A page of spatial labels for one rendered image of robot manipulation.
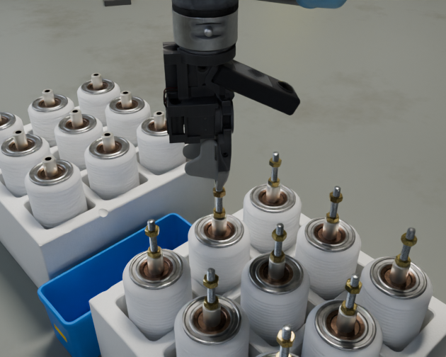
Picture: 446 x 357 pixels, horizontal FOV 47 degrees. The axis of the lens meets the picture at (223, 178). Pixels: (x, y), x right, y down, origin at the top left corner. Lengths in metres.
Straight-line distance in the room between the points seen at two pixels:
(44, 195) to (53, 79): 1.01
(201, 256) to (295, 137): 0.78
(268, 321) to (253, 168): 0.68
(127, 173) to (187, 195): 0.15
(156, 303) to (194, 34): 0.36
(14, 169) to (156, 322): 0.43
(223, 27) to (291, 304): 0.37
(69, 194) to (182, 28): 0.44
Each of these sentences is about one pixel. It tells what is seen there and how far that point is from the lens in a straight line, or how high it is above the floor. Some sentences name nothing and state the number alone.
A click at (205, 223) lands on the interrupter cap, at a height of 0.25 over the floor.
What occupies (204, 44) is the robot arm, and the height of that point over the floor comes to 0.56.
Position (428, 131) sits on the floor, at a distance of 1.62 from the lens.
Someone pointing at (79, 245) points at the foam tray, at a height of 0.14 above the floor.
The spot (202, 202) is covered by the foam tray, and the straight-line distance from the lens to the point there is 1.12.
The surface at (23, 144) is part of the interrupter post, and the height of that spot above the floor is 0.26.
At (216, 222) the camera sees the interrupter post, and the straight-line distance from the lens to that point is 0.77.
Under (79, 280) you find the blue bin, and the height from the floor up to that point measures 0.09.
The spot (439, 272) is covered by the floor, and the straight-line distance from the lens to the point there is 1.16.
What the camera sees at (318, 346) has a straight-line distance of 0.67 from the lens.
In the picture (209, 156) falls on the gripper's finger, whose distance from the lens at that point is 0.68.
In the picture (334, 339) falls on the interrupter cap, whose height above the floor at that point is 0.25.
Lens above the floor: 0.78
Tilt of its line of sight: 36 degrees down
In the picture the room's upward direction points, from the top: straight up
